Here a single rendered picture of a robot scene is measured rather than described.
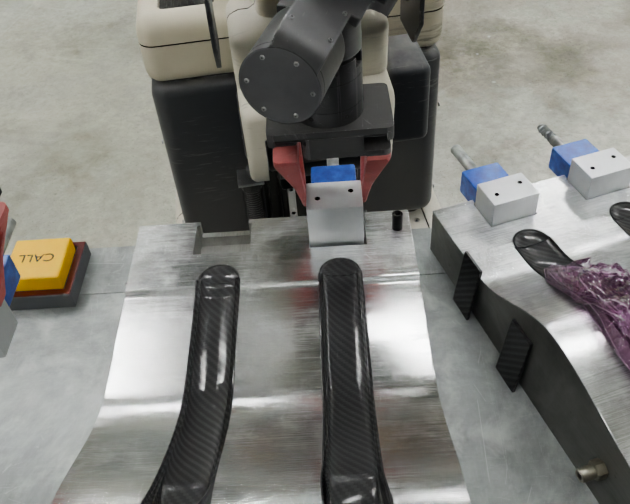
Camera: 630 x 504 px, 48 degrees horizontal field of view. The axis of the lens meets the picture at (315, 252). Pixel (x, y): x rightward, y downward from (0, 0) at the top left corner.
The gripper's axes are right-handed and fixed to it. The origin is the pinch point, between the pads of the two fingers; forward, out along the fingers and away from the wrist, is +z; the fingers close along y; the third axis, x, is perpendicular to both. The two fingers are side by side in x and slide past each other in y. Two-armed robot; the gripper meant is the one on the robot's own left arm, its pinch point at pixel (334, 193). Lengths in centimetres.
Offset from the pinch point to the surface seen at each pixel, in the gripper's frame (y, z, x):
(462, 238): 12.3, 7.5, 0.6
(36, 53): -115, 96, 211
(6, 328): -26.7, 0.5, -13.2
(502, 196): 16.5, 4.9, 3.4
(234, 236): -10.0, 5.5, 0.9
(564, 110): 77, 96, 146
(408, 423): 4.2, 2.8, -22.4
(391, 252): 4.8, 3.9, -4.3
